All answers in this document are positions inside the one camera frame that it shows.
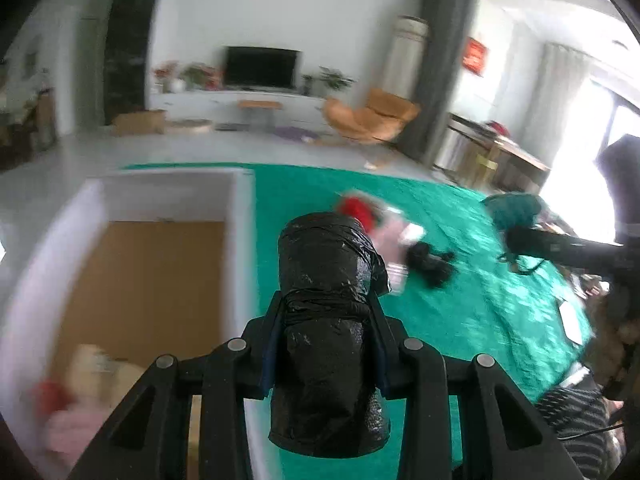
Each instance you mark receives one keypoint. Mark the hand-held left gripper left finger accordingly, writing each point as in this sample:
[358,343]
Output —
[267,355]

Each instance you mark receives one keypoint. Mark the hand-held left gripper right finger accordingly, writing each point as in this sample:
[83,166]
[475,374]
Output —
[395,360]

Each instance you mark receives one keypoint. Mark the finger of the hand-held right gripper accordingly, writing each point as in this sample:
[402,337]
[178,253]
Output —
[550,247]

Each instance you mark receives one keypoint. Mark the teal yarn ball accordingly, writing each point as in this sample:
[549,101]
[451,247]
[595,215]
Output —
[515,210]

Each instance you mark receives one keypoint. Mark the black plastic bag roll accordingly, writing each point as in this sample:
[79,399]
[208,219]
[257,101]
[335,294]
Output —
[325,335]

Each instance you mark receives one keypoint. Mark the red yarn skein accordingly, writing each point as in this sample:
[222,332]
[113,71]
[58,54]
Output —
[357,207]

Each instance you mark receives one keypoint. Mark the items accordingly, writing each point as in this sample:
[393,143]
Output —
[95,367]

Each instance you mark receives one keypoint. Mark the red packet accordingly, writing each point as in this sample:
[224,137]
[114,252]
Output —
[50,394]

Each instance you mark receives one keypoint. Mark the white storage box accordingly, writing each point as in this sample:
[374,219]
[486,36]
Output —
[30,285]

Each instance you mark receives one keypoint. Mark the pink soft cloth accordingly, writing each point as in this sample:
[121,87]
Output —
[75,430]

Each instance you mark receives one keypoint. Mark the green satin tablecloth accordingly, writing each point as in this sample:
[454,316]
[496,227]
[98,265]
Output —
[450,335]

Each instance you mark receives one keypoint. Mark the white paper sheet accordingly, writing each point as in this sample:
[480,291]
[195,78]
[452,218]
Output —
[572,320]

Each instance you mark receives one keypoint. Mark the wooden desk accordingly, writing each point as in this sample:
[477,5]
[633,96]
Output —
[525,165]

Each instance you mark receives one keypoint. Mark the white curtain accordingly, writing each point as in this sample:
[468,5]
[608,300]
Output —
[560,105]

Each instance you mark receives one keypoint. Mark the wooden slatted chair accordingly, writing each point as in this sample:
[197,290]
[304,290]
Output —
[465,150]

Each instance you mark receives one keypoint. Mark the person's striped clothing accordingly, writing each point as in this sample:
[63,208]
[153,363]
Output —
[575,410]

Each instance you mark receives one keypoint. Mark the grey curtain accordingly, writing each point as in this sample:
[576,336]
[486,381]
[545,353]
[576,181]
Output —
[435,85]

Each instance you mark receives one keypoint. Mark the purple floor mat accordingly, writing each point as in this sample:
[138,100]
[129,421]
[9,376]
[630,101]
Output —
[295,135]

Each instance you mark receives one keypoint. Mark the orange lounge chair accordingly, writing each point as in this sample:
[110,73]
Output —
[370,115]

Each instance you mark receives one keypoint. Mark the white standing air conditioner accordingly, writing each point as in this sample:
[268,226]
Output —
[405,60]

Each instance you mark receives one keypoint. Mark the small wooden stool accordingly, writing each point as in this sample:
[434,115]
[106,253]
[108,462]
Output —
[259,105]

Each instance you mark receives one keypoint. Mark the white television cabinet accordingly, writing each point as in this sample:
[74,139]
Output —
[225,107]

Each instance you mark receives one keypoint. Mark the brown cardboard box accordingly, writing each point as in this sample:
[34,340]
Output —
[140,122]

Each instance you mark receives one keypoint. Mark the large green potted plant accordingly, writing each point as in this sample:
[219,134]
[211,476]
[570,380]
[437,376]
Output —
[335,79]

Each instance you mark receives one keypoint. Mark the small green potted plant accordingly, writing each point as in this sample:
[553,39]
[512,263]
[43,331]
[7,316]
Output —
[306,84]

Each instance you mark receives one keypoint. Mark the red gift box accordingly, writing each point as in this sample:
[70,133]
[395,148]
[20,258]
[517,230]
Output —
[214,79]

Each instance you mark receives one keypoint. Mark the black flat television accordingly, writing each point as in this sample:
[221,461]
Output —
[260,67]

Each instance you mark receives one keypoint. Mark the red flower branches in vase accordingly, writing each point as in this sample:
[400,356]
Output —
[165,72]

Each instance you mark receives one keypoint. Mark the tall black display shelf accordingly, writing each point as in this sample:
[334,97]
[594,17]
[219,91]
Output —
[130,45]

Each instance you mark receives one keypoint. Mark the red wall sign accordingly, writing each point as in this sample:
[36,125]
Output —
[475,55]

